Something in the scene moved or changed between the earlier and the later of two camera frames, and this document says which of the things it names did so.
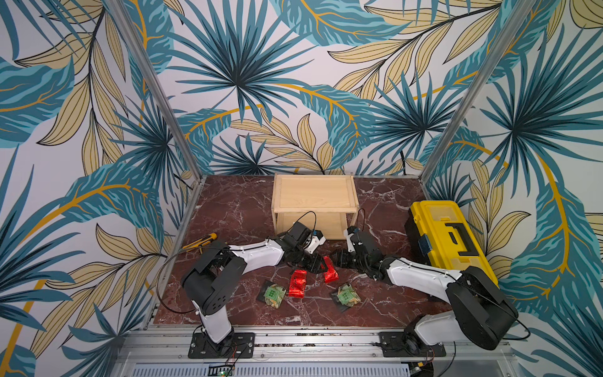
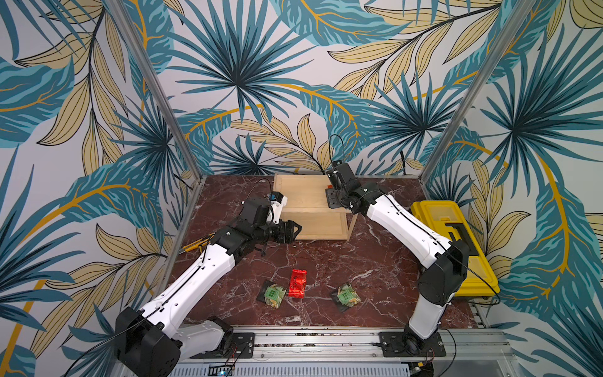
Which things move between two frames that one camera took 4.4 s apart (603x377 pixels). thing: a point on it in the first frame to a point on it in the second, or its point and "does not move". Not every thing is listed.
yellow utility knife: x=201 y=242 does not move
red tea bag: x=297 y=283 does not move
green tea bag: x=347 y=295 does not move
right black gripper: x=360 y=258 to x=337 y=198
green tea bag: x=274 y=295 does not move
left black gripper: x=315 y=265 to x=286 y=234
